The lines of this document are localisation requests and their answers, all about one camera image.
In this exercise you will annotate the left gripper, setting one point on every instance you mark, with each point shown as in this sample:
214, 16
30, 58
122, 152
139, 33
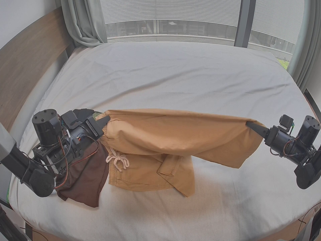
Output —
82, 134

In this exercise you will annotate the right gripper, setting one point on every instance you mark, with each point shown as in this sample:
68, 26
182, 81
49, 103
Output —
277, 138

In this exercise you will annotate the tan shorts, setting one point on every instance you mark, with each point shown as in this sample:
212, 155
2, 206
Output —
175, 134

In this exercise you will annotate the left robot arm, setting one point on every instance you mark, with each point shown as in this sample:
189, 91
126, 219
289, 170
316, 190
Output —
46, 127

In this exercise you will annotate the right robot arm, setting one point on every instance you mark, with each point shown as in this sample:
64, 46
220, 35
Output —
309, 129

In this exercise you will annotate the bed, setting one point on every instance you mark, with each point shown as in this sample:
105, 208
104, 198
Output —
175, 79

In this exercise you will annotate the green garment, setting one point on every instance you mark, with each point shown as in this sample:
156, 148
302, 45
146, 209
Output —
96, 115

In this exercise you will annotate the dark blue garment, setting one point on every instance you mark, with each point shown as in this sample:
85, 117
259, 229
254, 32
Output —
84, 111

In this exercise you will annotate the brown shorts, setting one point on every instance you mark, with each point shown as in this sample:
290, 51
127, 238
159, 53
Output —
87, 182

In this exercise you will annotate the grey-green curtain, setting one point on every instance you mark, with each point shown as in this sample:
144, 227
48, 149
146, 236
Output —
309, 34
80, 14

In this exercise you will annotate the window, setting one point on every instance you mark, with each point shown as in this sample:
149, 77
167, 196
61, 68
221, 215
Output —
175, 6

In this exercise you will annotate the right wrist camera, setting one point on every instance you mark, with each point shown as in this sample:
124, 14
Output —
286, 122

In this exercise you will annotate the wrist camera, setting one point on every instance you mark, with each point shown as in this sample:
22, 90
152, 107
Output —
286, 122
69, 119

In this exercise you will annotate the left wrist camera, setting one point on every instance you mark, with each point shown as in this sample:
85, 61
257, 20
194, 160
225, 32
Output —
69, 119

